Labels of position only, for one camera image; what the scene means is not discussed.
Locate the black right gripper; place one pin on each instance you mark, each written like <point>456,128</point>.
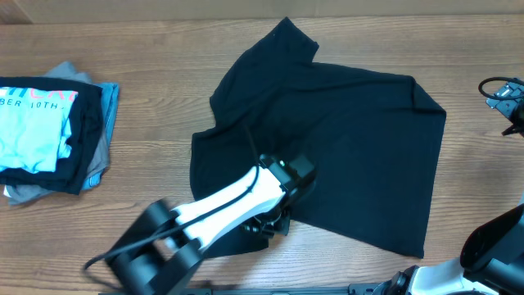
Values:
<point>512,113</point>

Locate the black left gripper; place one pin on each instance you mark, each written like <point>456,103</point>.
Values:
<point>283,227</point>

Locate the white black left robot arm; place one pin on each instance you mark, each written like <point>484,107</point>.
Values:
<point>163,248</point>

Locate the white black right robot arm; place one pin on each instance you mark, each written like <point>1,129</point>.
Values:
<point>491,262</point>

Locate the folded blue shirt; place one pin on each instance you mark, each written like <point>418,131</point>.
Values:
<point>101,157</point>

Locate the folded black printed t-shirt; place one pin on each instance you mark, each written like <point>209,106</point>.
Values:
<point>35,125</point>

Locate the folded grey shirt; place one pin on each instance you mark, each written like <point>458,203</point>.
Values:
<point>87,126</point>

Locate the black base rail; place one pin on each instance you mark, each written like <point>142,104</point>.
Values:
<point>351,289</point>

